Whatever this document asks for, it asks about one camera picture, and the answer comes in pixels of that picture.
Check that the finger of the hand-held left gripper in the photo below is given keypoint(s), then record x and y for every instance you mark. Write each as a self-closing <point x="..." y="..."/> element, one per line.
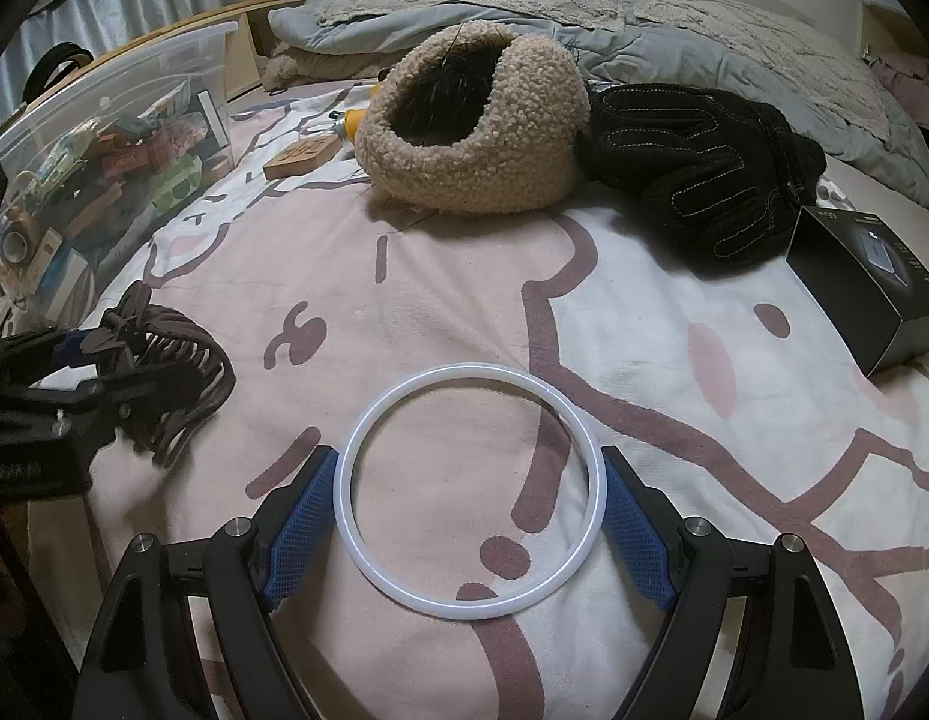
<point x="108" y="399"/>
<point x="71" y="349"/>

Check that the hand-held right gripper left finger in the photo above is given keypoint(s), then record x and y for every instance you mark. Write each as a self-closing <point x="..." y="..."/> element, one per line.
<point x="303" y="517"/>

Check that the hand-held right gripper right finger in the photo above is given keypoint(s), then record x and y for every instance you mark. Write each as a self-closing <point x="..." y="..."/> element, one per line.
<point x="633" y="517"/>

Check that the brown hair claw clip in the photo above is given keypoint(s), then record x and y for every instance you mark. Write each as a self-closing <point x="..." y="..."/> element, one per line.
<point x="202" y="382"/>

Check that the carved wooden block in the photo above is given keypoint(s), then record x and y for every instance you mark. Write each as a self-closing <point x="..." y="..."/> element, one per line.
<point x="296" y="157"/>

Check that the clear plastic storage box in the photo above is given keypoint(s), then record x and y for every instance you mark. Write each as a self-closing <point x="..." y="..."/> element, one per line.
<point x="172" y="60"/>

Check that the yellow plastic device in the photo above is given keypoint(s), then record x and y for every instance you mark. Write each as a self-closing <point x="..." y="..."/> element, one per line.
<point x="354" y="122"/>

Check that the beige fuzzy slipper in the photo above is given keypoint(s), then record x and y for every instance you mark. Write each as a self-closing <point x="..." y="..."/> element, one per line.
<point x="464" y="172"/>

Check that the cartoon printed blanket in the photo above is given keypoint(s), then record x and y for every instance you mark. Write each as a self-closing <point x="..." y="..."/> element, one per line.
<point x="434" y="300"/>

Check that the black sun visor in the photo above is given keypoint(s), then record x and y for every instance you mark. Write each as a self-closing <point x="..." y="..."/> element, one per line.
<point x="56" y="64"/>

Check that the black cardboard box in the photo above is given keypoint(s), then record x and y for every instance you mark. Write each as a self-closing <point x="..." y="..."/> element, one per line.
<point x="847" y="277"/>

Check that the long wooden shelf unit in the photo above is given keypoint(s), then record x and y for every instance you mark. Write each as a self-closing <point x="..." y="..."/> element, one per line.
<point x="243" y="52"/>

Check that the beige plush toy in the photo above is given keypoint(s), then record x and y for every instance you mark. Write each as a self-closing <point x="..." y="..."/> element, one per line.
<point x="278" y="71"/>

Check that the pale blue curtain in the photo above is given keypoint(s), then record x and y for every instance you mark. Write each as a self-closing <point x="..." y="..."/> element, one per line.
<point x="134" y="0"/>

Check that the pair of black gloves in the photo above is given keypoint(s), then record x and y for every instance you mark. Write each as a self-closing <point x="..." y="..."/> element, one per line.
<point x="704" y="165"/>

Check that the blue-grey quilt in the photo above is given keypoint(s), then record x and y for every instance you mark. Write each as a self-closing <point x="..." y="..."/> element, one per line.
<point x="659" y="52"/>

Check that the pink clothing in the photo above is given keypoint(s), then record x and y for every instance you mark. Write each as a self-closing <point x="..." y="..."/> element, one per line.
<point x="911" y="82"/>

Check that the cream side cabinet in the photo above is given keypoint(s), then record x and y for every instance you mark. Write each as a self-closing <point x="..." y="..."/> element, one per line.
<point x="881" y="26"/>

